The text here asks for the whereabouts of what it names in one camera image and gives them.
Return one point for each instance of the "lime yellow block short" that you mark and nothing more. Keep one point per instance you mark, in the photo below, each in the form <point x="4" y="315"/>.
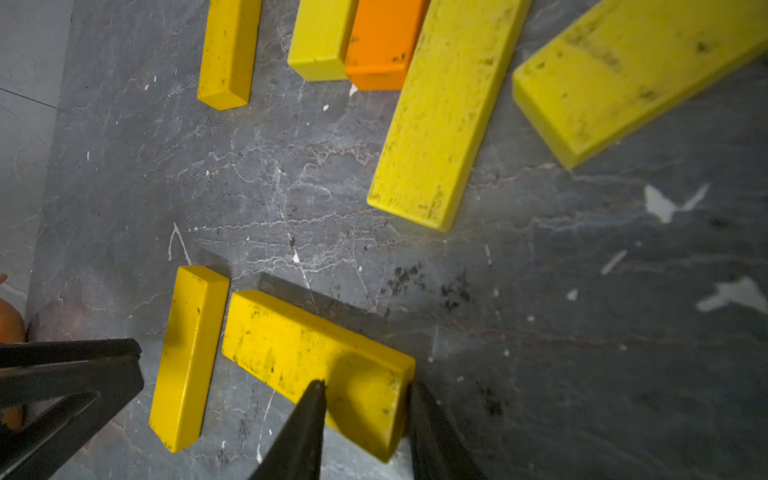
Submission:
<point x="320" y="39"/>

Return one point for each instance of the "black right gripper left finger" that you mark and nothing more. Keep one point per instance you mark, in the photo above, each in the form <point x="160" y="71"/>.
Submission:
<point x="297" y="450"/>

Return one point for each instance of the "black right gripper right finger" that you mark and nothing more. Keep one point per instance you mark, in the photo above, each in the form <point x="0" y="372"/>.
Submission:
<point x="436" y="450"/>

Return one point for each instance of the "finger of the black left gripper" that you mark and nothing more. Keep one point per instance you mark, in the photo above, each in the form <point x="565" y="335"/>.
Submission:
<point x="91" y="382"/>

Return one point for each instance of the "orange block upright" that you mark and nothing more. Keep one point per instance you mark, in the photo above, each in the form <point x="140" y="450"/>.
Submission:
<point x="382" y="42"/>

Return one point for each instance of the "lime yellow block far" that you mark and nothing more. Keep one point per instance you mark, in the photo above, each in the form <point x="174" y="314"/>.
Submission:
<point x="229" y="50"/>

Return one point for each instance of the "lime yellow block long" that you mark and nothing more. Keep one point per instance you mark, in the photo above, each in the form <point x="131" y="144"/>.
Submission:
<point x="458" y="68"/>

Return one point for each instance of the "orange plush toy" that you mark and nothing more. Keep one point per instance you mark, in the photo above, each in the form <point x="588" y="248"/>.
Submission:
<point x="12" y="331"/>

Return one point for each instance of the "yellow block angled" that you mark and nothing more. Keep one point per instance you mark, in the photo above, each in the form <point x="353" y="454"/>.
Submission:
<point x="624" y="63"/>

